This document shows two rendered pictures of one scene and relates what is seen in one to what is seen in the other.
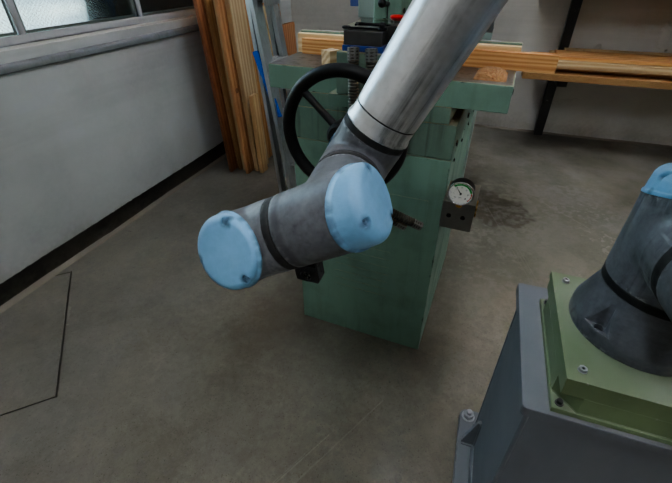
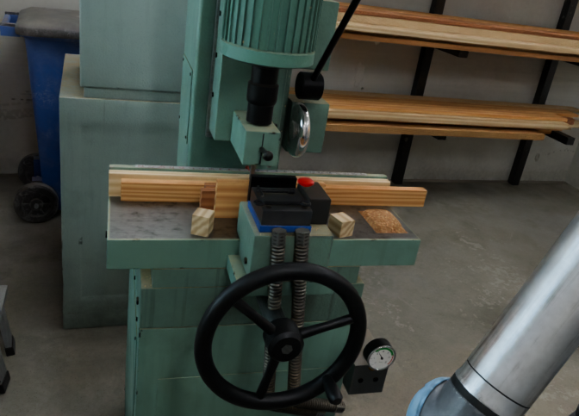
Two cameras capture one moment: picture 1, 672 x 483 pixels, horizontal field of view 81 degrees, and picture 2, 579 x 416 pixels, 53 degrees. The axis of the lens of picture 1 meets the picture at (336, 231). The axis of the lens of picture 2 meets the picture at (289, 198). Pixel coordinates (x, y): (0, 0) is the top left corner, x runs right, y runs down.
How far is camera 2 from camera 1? 0.64 m
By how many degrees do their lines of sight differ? 37
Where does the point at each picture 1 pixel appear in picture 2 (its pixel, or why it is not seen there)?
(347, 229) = not seen: outside the picture
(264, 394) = not seen: outside the picture
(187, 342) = not seen: outside the picture
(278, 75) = (124, 253)
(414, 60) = (562, 351)
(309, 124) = (170, 309)
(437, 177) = (340, 339)
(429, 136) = (334, 298)
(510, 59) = (384, 195)
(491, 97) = (400, 251)
